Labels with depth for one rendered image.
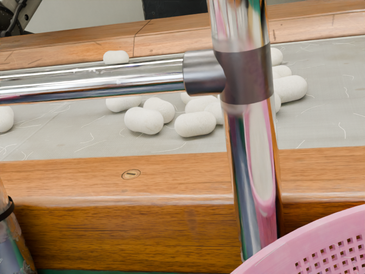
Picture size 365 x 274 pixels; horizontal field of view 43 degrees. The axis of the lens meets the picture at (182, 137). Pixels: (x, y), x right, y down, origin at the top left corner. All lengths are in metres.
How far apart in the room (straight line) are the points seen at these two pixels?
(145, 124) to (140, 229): 0.13
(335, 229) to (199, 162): 0.10
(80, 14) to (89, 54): 2.16
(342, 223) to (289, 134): 0.15
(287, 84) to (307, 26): 0.20
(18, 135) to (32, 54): 0.25
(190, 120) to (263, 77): 0.18
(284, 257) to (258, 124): 0.06
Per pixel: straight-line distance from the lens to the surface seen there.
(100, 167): 0.30
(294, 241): 0.21
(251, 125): 0.19
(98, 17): 2.76
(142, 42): 0.62
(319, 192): 0.24
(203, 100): 0.39
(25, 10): 1.11
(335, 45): 0.55
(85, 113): 0.46
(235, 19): 0.18
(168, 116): 0.39
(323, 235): 0.22
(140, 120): 0.38
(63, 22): 2.86
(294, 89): 0.40
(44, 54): 0.68
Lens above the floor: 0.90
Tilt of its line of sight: 26 degrees down
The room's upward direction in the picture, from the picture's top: 10 degrees counter-clockwise
